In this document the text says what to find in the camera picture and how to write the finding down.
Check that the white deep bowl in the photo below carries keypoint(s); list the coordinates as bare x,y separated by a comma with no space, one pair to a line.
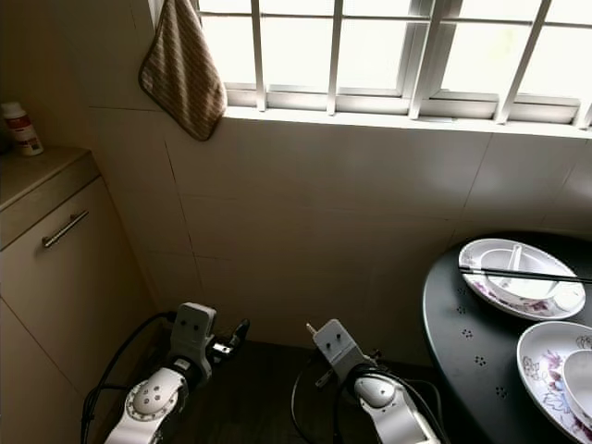
581,384

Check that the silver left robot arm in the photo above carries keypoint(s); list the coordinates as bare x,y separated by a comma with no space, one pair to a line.
153,402

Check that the beige kitchen cabinet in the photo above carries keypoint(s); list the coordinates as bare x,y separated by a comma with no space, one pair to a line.
74,305

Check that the round black table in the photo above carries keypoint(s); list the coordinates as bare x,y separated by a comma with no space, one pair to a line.
472,361

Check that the pink floral rimmed plate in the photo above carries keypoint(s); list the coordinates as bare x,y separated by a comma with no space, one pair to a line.
490,296

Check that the white ceramic spoon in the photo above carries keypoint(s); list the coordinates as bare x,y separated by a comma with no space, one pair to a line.
516,257

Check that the large blue floral plate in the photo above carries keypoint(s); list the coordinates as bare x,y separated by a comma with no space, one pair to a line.
541,370

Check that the small white bowl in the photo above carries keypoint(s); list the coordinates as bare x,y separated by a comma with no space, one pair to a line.
532,289

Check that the brown striped hanging towel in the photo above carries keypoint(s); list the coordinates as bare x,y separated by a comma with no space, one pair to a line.
183,74

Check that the white bottle with red label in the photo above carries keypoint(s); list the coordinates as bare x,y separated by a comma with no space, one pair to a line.
23,134

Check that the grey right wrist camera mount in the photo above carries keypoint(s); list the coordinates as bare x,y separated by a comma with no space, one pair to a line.
336,347

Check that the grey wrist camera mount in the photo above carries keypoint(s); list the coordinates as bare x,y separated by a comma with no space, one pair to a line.
336,347
194,330

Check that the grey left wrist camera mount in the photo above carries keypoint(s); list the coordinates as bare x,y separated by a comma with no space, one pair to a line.
194,330

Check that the white barred window frame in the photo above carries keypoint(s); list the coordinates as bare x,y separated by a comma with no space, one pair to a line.
296,97

